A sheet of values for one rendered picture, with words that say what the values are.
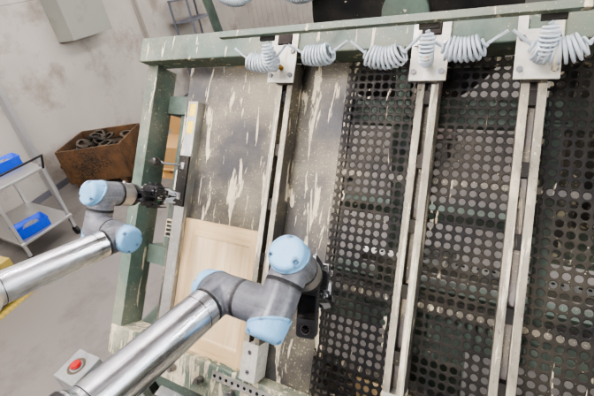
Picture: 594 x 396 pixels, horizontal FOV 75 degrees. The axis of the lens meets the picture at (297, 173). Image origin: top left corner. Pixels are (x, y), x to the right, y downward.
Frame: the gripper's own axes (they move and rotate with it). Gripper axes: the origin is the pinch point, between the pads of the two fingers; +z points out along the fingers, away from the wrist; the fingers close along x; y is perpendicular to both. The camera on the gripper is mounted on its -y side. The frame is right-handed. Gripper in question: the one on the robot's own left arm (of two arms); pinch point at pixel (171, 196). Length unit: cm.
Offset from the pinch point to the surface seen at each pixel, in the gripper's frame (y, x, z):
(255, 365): 42, -50, 5
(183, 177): -2.1, 7.5, 7.1
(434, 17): 89, 54, -14
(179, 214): -2.2, -7.1, 8.1
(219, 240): 17.0, -14.3, 10.4
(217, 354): 23, -55, 10
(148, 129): -25.4, 25.5, 7.1
